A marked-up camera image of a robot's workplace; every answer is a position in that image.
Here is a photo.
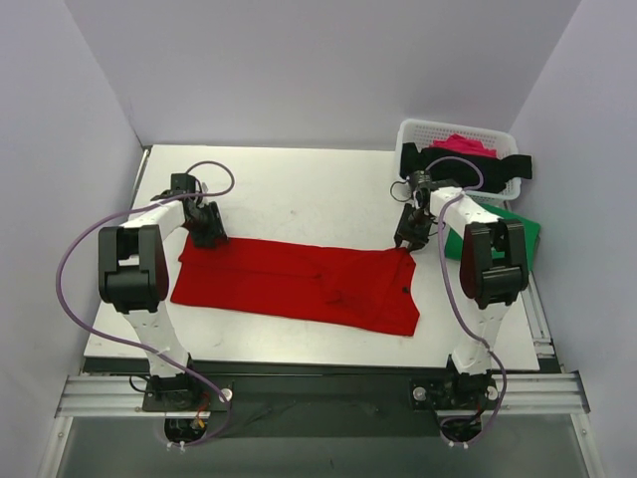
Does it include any aluminium frame rail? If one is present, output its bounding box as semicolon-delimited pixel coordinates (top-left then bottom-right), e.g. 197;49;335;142
500;276;590;415

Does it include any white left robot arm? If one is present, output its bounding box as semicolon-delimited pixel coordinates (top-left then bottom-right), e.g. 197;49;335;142
98;172;229;410

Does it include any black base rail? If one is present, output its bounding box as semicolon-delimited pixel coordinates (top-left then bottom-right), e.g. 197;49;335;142
82;357;504;439

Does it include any green folded t shirt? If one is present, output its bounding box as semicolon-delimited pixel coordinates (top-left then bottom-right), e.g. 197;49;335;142
445;204;541;271

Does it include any pink t shirt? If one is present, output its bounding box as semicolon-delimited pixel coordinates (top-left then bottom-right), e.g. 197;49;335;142
430;133;499;158

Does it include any red t shirt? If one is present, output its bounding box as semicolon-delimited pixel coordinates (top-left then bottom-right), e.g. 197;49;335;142
171;238;420;337

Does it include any black t shirt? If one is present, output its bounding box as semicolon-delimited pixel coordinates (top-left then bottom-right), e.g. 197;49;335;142
399;142;533;193

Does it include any white plastic basket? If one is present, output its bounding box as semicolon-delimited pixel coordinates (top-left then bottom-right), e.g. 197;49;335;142
393;118;523;201

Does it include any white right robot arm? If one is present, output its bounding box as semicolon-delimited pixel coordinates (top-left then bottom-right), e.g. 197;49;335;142
394;170;529;406

